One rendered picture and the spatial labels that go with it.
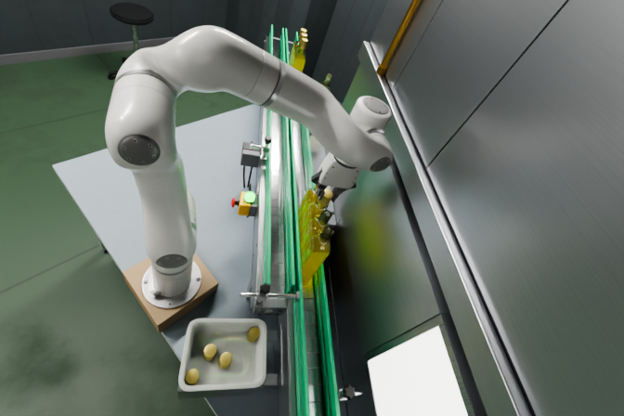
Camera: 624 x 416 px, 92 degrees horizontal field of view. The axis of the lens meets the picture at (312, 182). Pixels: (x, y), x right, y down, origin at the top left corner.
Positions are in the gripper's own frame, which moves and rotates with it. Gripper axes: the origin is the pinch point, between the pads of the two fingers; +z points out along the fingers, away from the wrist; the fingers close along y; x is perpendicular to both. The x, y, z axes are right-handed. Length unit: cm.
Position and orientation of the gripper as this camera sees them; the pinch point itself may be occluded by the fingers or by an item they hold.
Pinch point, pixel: (328, 193)
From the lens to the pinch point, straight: 88.7
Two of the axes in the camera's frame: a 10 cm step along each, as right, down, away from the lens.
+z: -3.0, 6.4, 7.1
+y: -9.5, -1.4, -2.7
